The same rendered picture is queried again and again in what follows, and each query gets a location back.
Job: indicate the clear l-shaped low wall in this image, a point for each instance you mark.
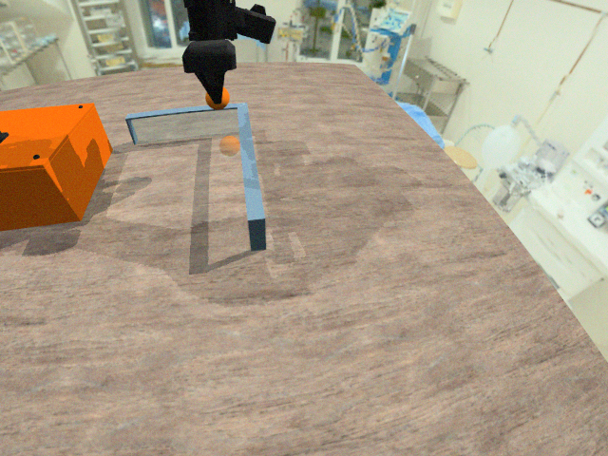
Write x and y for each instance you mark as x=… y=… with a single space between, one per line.
x=184 y=126

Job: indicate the light blue l-shaped wall top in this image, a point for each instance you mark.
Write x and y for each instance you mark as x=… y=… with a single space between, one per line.
x=255 y=212

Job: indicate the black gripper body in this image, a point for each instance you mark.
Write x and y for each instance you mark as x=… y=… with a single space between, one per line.
x=208 y=51

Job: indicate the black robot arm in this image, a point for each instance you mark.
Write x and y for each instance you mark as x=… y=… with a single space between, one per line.
x=251 y=23

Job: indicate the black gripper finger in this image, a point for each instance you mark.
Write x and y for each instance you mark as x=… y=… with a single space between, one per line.
x=213 y=82

